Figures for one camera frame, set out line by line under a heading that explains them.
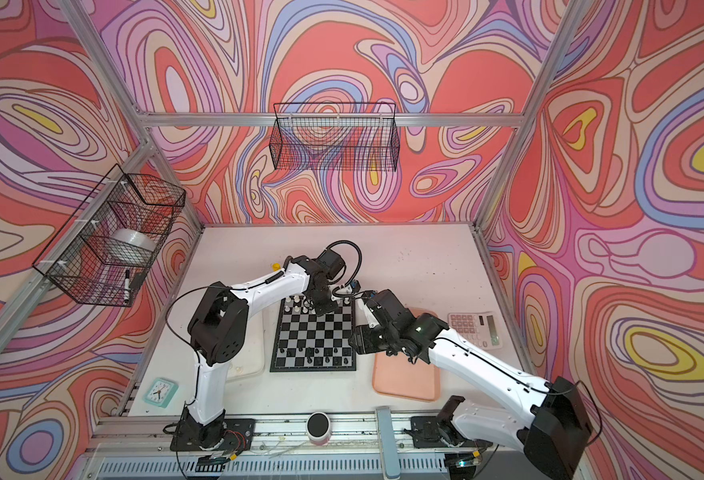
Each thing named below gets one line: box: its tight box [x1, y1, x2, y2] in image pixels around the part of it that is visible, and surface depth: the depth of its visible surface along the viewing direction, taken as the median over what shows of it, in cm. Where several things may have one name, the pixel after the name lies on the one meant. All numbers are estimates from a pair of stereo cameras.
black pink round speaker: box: [306, 411, 331, 446], surface depth 72 cm
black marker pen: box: [124, 270, 130, 303], surface depth 74 cm
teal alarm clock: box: [143, 377, 180, 409], surface depth 80 cm
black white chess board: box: [270, 296, 357, 373], surface depth 90 cm
